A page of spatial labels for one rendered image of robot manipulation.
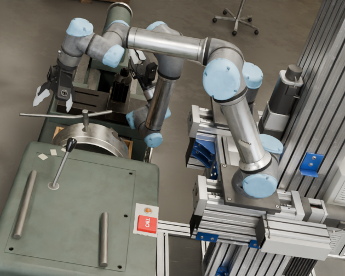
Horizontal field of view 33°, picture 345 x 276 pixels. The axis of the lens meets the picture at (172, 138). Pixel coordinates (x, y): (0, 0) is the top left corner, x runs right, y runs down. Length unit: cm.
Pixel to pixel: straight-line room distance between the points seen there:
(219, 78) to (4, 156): 236
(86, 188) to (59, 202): 11
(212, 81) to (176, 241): 163
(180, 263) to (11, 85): 210
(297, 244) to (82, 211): 86
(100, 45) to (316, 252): 113
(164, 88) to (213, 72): 57
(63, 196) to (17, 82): 280
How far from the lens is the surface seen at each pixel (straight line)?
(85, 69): 324
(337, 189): 248
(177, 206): 378
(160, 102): 236
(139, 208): 189
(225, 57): 182
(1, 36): 518
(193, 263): 320
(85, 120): 215
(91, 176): 196
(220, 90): 180
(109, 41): 190
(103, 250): 172
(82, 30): 187
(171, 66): 227
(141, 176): 201
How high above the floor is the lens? 257
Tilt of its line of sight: 36 degrees down
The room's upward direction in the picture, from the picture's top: 16 degrees clockwise
